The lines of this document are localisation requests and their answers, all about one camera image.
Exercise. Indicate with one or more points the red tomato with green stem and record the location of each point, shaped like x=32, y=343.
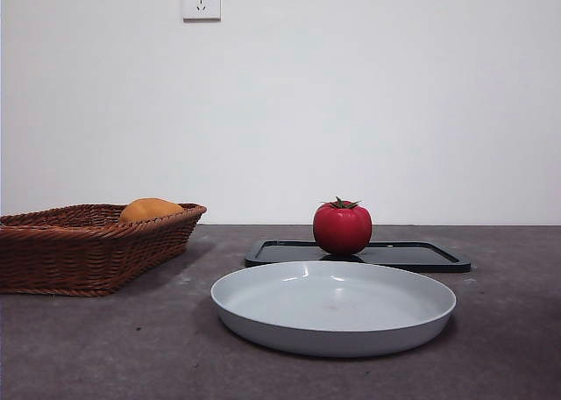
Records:
x=342, y=229

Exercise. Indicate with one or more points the orange-yellow round fruit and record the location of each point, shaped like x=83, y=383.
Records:
x=149, y=209

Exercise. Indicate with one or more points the pale grey round plate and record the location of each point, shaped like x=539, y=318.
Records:
x=333, y=312

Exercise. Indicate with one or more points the brown wicker basket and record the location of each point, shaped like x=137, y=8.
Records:
x=66, y=255

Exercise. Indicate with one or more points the white wall socket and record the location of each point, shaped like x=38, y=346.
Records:
x=201, y=0

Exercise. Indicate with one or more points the dark rectangular tray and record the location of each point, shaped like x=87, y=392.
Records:
x=421, y=256

